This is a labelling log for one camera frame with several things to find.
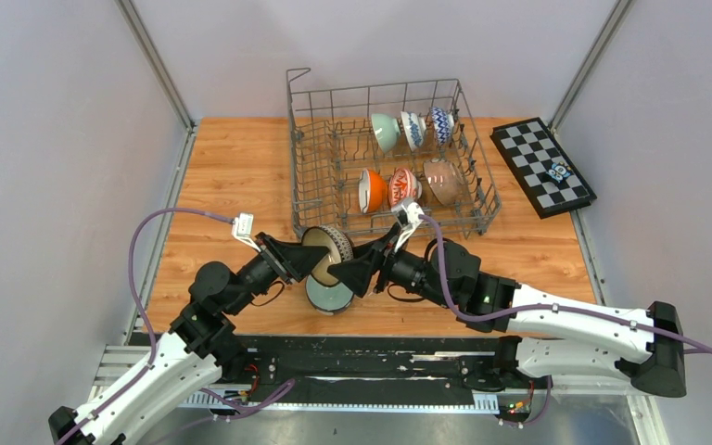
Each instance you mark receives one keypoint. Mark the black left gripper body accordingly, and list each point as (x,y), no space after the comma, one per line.
(257,275)

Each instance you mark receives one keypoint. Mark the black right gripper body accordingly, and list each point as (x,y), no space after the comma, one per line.
(397,266)

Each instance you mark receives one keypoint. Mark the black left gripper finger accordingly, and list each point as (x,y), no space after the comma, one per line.
(299,261)
(269,242)

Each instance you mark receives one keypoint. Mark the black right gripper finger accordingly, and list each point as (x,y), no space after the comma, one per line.
(381,244)
(357,275)

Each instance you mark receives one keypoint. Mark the black bowl beige inside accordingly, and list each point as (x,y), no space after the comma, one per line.
(339,246)

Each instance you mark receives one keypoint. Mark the orange bowl white inside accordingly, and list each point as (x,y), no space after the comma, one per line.
(372,190)

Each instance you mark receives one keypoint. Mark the orange floral pattern bowl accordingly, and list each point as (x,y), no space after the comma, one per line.
(402,184)

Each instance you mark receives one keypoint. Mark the clear glass bowl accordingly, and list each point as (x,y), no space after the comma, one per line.
(444,180)

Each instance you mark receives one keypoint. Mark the blue floral pattern bowl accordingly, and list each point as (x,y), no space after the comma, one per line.
(414,128)

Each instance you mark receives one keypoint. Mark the blue zigzag pattern bowl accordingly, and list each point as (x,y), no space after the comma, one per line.
(443,125)

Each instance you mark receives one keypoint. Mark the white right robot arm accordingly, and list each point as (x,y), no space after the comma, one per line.
(541,334)

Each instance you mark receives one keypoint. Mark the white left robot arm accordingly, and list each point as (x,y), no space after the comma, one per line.
(199,348)

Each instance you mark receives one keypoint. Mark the black bowl pale green inside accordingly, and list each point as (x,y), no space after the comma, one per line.
(329,300)

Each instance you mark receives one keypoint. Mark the black white checkerboard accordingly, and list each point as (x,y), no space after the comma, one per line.
(529,148)

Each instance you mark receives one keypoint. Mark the small blue owl figure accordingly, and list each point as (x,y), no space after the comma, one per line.
(559,172)

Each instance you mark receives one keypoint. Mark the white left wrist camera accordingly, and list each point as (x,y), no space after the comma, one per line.
(242,225)

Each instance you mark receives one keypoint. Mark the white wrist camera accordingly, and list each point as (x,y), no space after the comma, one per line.
(242,225)
(408,214)

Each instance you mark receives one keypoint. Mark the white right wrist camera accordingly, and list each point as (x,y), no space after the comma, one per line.
(408,214)

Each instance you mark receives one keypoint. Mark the grey wire dish rack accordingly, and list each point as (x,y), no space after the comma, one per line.
(332,141)

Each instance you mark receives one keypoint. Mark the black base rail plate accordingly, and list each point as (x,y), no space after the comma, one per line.
(372,374)

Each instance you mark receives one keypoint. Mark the left aluminium frame post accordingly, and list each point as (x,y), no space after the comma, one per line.
(142,36)

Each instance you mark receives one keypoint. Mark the aluminium frame post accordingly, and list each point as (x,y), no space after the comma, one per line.
(612,23)
(142,36)

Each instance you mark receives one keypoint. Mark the right aluminium frame post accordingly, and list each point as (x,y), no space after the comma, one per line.
(612,23)

